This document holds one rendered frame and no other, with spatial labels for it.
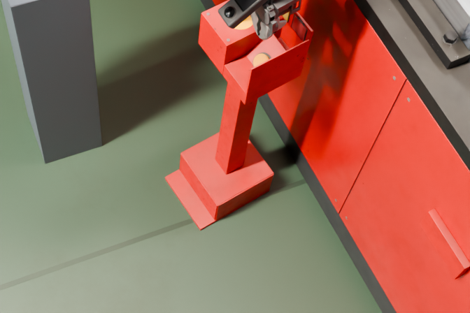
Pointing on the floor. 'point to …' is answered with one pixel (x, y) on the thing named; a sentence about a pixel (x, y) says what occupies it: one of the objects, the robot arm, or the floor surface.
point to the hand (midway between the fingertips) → (259, 35)
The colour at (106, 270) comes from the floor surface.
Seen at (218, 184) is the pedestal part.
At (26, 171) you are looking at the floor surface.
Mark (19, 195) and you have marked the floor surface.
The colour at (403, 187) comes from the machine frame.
